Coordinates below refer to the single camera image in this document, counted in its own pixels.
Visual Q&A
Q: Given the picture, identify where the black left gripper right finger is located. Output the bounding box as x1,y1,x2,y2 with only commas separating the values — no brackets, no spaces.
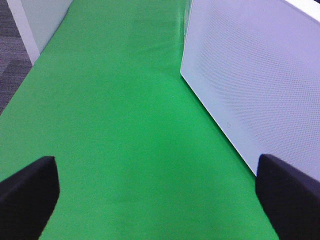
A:
255,154,320,240

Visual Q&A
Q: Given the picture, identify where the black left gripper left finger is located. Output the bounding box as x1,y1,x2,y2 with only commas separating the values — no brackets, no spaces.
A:
0,156,60,240

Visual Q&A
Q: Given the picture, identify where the green table cloth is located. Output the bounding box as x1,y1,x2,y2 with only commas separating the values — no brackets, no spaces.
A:
0,0,277,240

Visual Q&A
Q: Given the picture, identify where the white microwave oven body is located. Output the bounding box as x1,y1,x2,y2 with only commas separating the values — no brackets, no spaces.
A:
179,0,320,181

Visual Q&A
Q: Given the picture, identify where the white partition panel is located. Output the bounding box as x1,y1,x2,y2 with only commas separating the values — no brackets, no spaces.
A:
7,0,73,64

